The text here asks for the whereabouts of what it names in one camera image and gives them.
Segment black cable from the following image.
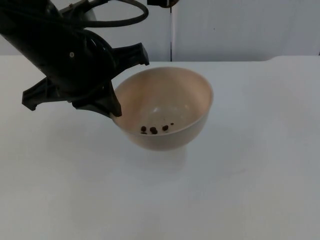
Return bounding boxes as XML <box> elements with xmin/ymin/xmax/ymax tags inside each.
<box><xmin>79</xmin><ymin>0</ymin><xmax>150</xmax><ymax>28</ymax></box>

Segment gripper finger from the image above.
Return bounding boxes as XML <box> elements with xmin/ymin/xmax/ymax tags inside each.
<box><xmin>147</xmin><ymin>0</ymin><xmax>171</xmax><ymax>7</ymax></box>

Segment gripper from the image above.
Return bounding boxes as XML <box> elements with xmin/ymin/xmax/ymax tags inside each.
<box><xmin>21</xmin><ymin>29</ymin><xmax>150</xmax><ymax>118</ymax></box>

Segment coffee beans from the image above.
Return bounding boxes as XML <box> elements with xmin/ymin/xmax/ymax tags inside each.
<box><xmin>139</xmin><ymin>122</ymin><xmax>175</xmax><ymax>135</ymax></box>

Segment pale wooden bowl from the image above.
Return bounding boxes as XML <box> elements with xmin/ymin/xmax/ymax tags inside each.
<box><xmin>109</xmin><ymin>66</ymin><xmax>215</xmax><ymax>152</ymax></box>

